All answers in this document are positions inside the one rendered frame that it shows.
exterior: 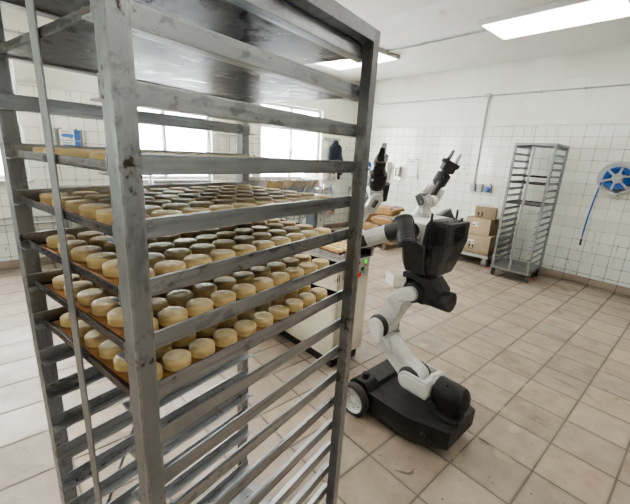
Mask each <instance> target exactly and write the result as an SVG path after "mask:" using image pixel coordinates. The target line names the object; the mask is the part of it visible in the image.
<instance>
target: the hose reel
mask: <svg viewBox="0 0 630 504"><path fill-rule="evenodd" d="M597 185H598V189H597V191H596V194H595V196H594V199H593V201H592V204H591V207H590V210H589V213H588V216H587V218H586V222H585V225H584V228H583V232H582V235H581V238H580V242H579V245H581V243H582V239H583V234H584V231H585V227H586V224H587V221H588V218H589V215H590V212H591V209H592V206H593V204H594V201H595V198H596V196H597V193H598V191H599V189H600V190H602V191H603V192H605V193H607V194H612V195H616V196H615V197H614V198H615V199H618V198H619V196H618V194H624V193H627V192H629V191H630V163H627V162H614V163H611V164H608V165H606V166H605V167H604V168H602V169H601V170H600V172H599V173H598V176H597Z"/></svg>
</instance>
